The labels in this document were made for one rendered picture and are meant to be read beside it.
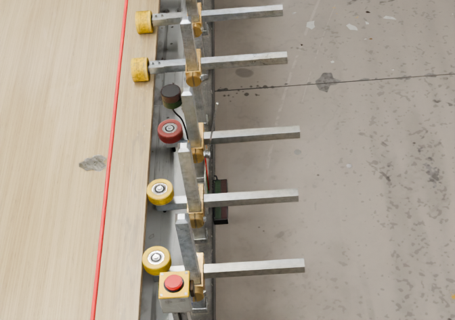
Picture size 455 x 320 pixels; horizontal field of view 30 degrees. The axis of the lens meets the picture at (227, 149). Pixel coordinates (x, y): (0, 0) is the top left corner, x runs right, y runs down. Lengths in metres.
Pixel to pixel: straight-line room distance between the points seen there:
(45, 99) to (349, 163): 1.46
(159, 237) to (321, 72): 1.66
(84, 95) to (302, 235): 1.15
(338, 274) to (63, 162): 1.27
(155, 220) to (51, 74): 0.63
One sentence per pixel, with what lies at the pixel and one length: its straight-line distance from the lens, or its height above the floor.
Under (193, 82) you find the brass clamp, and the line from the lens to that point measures 2.81.
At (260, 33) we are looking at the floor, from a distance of 4.43.
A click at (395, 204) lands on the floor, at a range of 3.64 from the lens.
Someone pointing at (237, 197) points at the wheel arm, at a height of 0.85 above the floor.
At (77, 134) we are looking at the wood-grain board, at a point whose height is 0.90.
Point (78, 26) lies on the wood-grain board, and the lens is 3.19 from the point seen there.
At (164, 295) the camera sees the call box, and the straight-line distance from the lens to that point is 1.96.
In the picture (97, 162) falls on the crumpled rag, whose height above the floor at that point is 0.92.
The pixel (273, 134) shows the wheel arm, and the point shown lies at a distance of 2.73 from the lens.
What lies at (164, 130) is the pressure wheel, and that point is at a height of 0.90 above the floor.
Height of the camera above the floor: 2.85
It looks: 48 degrees down
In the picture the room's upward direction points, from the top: 7 degrees counter-clockwise
